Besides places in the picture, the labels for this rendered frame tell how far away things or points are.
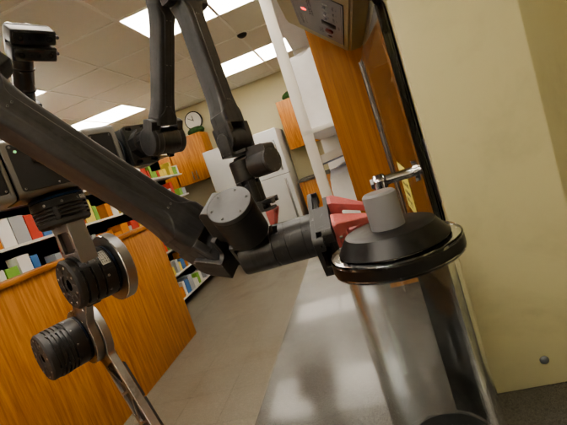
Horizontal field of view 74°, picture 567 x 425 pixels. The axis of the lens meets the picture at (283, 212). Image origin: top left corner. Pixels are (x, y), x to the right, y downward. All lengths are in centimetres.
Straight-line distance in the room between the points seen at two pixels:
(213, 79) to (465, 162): 63
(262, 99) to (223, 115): 527
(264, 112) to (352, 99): 537
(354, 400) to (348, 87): 55
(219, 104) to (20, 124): 47
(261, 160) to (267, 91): 535
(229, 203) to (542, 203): 33
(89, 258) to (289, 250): 75
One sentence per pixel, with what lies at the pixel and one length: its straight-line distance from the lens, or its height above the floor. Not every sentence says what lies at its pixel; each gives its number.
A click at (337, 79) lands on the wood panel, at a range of 79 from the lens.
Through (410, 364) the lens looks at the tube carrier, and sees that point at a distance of 32.
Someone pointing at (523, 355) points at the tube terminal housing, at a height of 98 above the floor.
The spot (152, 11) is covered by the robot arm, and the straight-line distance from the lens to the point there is 109.
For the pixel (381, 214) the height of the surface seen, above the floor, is 119.
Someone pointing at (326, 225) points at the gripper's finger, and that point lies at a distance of 45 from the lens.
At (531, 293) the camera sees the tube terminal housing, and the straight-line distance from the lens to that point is 48.
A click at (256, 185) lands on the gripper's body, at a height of 123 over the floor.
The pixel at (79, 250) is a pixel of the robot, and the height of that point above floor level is 121.
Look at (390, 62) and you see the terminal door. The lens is 43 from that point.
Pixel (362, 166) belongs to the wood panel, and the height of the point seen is 120.
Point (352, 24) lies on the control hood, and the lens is 59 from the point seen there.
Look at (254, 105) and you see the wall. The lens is 617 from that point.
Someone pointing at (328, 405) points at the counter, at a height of 94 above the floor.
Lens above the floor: 125
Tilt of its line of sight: 7 degrees down
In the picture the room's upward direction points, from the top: 19 degrees counter-clockwise
